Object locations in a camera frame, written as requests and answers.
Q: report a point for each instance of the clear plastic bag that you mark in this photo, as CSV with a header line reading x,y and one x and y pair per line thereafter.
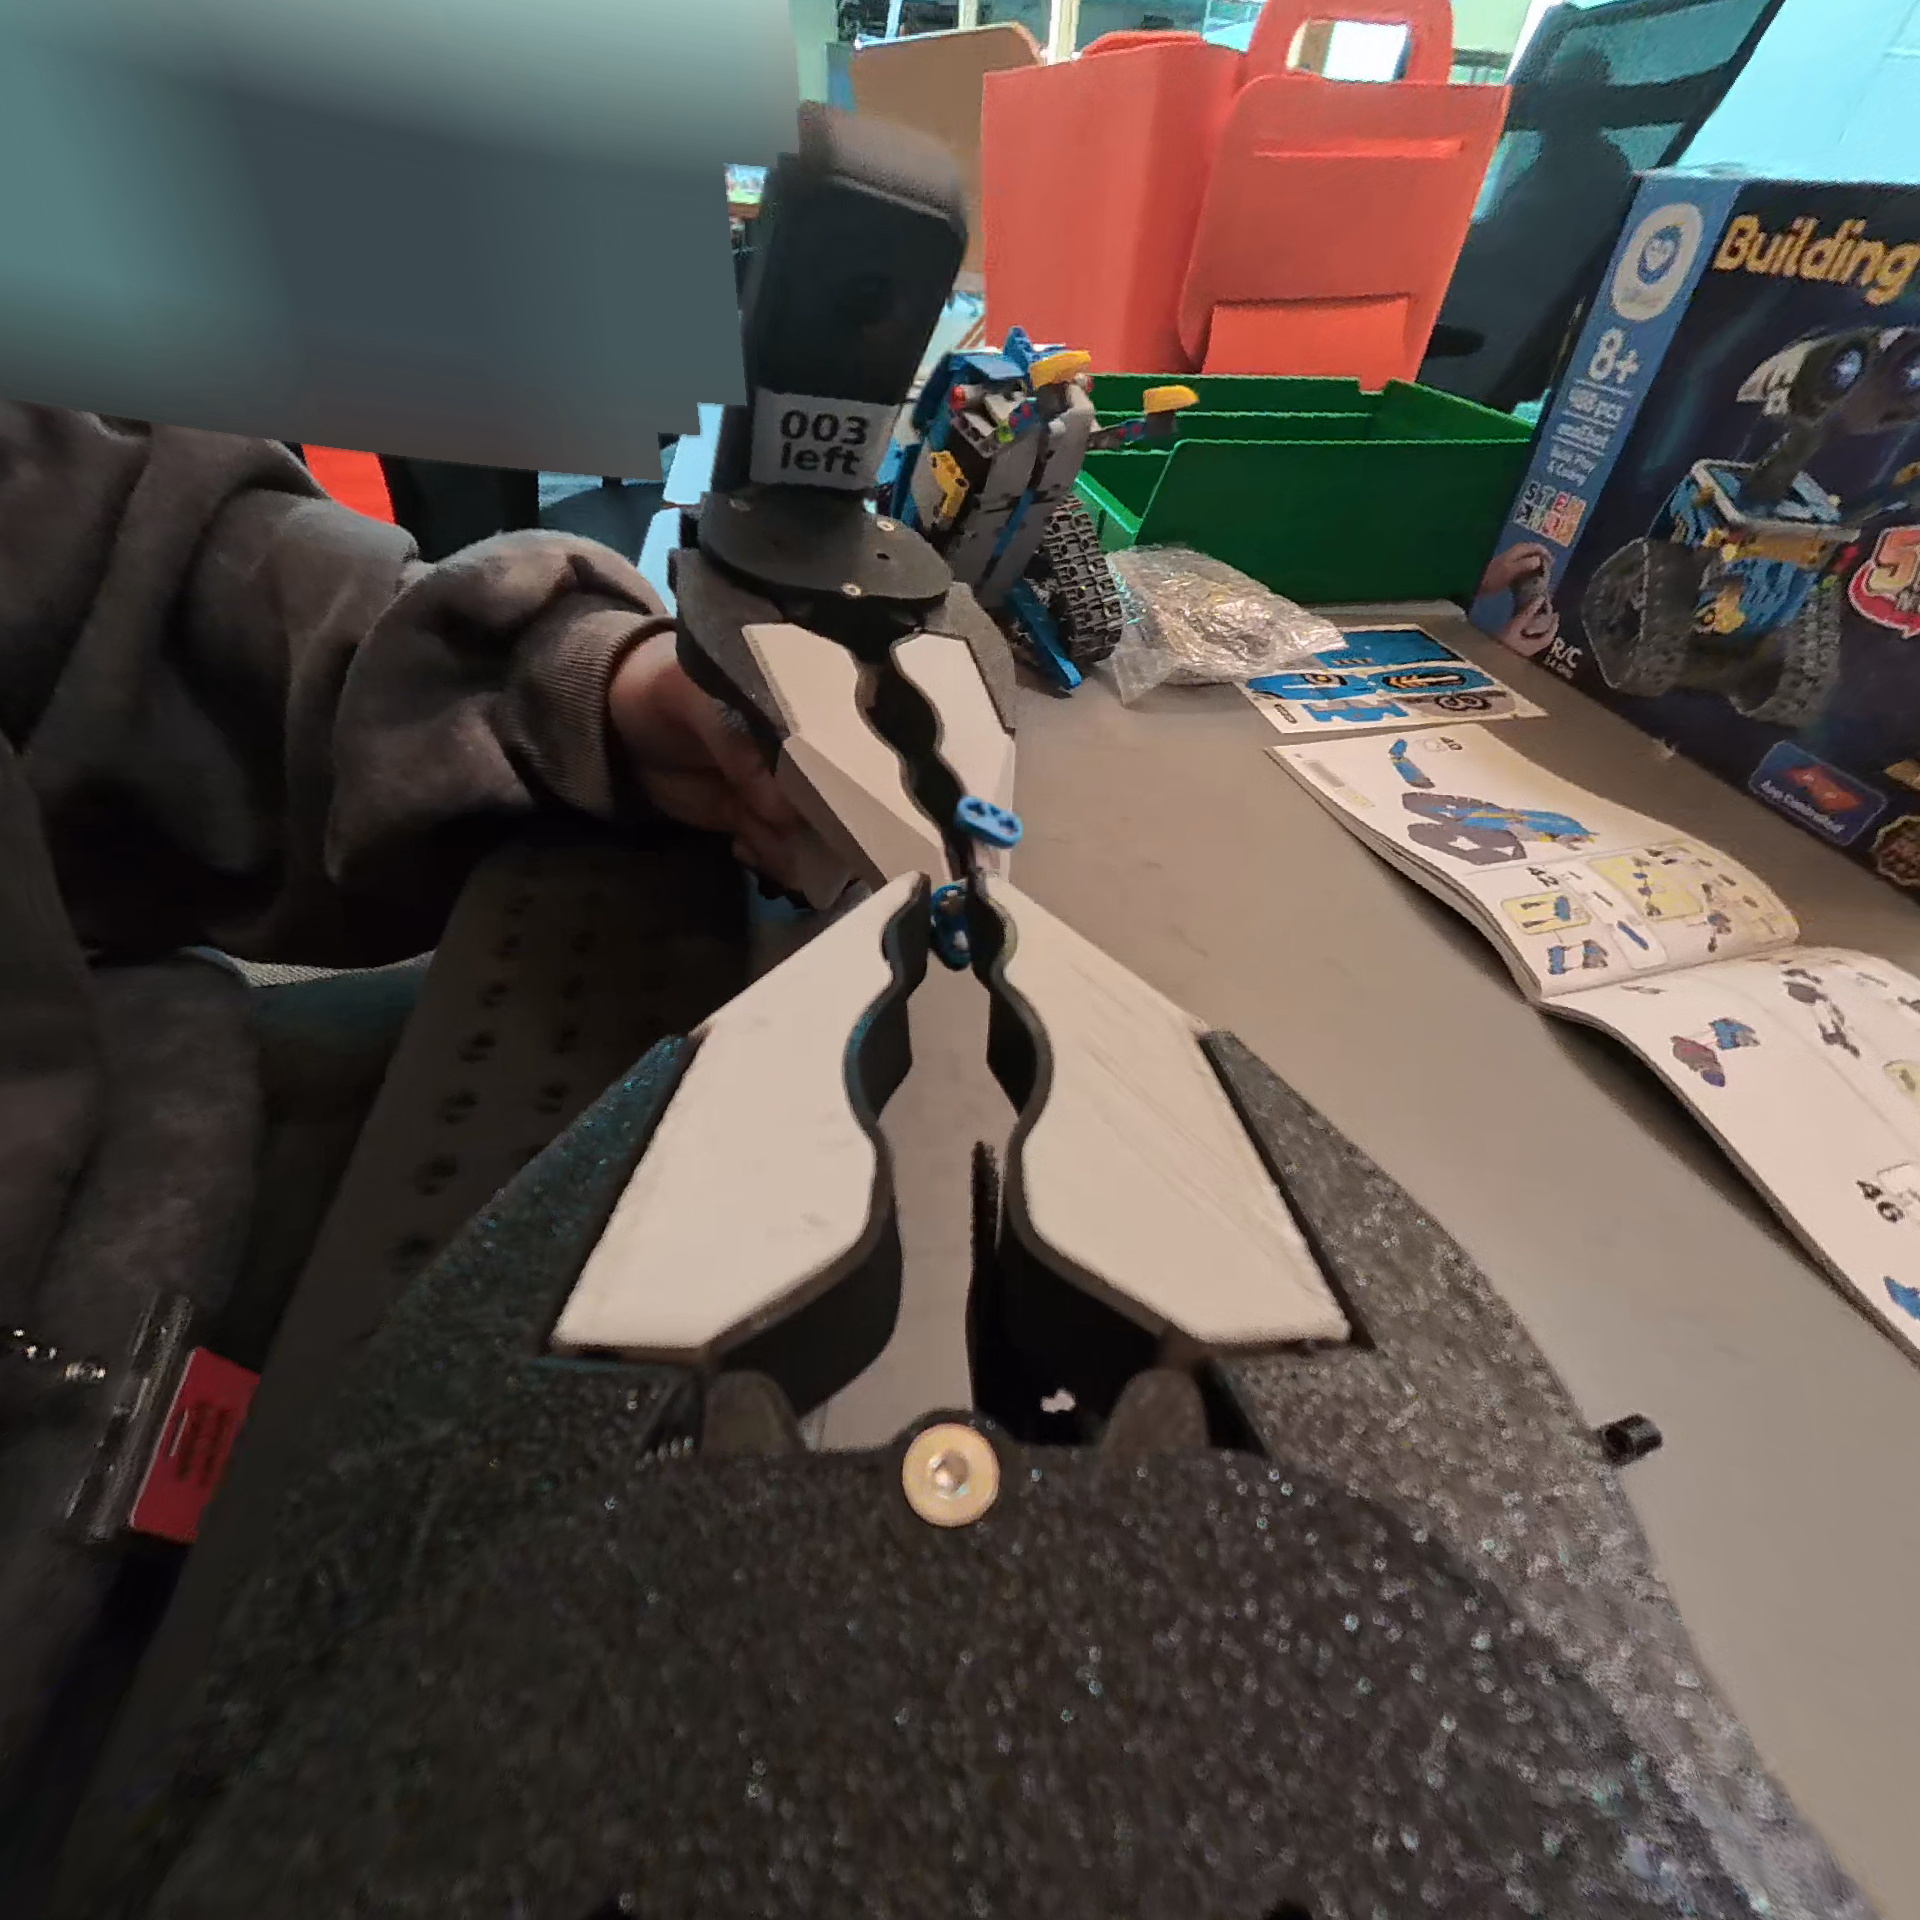
x,y
1200,615

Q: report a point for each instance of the blue sticker sheet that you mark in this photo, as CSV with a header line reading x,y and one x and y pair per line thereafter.
x,y
1396,675

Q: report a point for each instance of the grey desk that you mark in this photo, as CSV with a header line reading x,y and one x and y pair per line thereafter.
x,y
1349,1049

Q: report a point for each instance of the small blue two-hole beam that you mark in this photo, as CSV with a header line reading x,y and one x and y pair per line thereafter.
x,y
936,907
970,821

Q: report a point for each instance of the person's dark hoodie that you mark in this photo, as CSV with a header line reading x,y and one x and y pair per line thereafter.
x,y
150,675

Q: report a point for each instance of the person's left hand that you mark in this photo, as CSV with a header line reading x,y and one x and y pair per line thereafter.
x,y
676,751

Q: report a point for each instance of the black mesh chair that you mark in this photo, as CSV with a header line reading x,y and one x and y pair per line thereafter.
x,y
1589,149

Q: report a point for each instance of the instruction booklet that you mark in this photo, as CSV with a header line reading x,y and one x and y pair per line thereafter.
x,y
1576,855

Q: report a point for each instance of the person's left forearm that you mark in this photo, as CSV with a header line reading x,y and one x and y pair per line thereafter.
x,y
495,675

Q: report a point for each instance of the red label tag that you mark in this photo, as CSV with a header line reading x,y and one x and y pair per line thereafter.
x,y
194,1441

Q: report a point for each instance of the dark perforated panel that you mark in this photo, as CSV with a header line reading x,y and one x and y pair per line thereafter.
x,y
524,1020

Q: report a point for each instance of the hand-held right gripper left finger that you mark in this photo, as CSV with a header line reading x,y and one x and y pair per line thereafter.
x,y
720,1201

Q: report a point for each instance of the dark blue toy set box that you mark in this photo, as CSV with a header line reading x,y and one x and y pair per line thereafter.
x,y
1725,524

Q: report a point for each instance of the blue tracked toy robot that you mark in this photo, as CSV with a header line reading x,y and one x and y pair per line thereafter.
x,y
1005,509

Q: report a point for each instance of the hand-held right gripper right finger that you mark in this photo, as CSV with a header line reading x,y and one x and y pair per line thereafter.
x,y
1170,1201

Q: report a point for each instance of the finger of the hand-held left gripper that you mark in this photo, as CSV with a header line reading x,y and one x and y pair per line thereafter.
x,y
968,705
820,720

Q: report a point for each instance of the green storage bin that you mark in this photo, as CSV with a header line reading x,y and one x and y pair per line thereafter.
x,y
1320,509

